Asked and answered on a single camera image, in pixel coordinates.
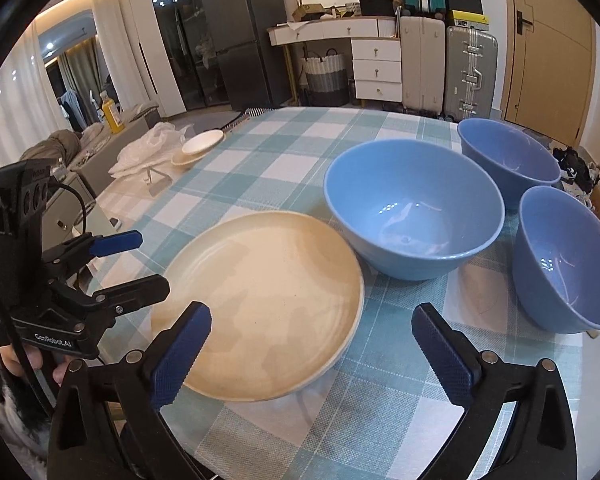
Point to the white vanity desk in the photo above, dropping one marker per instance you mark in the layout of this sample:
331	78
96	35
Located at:
377	70

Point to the yellow and black shoe box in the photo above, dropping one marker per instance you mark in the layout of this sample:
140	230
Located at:
471	20

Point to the silver suitcase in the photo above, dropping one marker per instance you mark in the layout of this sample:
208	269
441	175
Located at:
470	75

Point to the grey blanket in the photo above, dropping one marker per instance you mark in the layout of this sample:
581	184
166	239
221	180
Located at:
55	147

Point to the white sheer curtain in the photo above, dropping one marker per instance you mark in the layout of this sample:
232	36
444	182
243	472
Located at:
15	90

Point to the white plastic bag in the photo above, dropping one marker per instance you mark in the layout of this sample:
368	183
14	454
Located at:
145	152

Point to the small white dish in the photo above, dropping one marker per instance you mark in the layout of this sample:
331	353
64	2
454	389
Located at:
202	141

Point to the small cream dish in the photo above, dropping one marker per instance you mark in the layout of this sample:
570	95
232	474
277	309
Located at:
182	159

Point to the pile of assorted shoes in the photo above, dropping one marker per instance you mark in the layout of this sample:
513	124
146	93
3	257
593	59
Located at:
577	172

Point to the orange juice bottle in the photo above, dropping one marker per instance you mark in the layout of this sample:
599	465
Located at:
111	115

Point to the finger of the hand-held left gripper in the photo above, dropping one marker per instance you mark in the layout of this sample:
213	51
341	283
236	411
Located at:
115	242
140	292

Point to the wooden door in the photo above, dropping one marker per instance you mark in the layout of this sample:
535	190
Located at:
555	50

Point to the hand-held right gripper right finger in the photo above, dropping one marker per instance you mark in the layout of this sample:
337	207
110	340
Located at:
445	360

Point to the grey refrigerator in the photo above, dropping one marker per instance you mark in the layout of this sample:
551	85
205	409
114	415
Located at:
245	35

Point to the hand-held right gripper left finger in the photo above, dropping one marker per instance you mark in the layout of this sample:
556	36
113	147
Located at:
180	360

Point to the blue bowl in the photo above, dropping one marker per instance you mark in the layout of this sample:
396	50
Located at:
505	150
565	260
415	195

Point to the teal checked tablecloth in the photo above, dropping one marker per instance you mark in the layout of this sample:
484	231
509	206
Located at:
380	410

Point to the dark glass cabinet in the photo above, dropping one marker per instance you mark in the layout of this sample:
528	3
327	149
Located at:
180	35

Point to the woven laundry basket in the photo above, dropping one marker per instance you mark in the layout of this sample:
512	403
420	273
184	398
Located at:
325	80

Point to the person's left forearm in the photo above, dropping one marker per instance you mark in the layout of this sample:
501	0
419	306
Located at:
5	410

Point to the beige suitcase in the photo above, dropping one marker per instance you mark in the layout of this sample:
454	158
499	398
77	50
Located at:
422	65

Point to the white tall cabinet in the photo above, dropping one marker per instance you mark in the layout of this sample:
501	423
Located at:
155	60

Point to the person's left hand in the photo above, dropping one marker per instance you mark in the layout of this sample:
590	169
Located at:
15	360

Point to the beige sofa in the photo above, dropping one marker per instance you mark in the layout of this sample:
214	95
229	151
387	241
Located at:
110	160

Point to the black storage basket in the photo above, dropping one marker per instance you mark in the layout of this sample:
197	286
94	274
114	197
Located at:
376	6

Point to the striped floor mat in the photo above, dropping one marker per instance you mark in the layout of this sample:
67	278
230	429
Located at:
250	117

